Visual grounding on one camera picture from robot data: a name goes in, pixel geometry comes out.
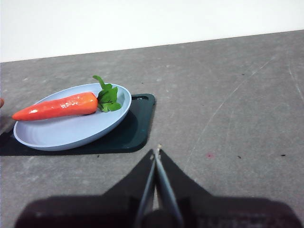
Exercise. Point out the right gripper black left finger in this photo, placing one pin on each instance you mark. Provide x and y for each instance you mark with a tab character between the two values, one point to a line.
95	211

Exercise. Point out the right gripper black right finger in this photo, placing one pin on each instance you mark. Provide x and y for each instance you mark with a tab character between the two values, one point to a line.
225	213

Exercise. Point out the black rectangular tray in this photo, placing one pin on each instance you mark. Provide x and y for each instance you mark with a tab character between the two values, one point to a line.
133	133

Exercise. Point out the brown wicker basket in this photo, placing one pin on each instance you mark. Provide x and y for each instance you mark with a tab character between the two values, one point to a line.
1	103

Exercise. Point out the orange carrot with green leaves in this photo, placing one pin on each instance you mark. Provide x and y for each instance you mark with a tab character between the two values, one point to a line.
61	108

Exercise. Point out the pale blue round plate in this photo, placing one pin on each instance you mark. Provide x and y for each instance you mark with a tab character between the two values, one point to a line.
71	130

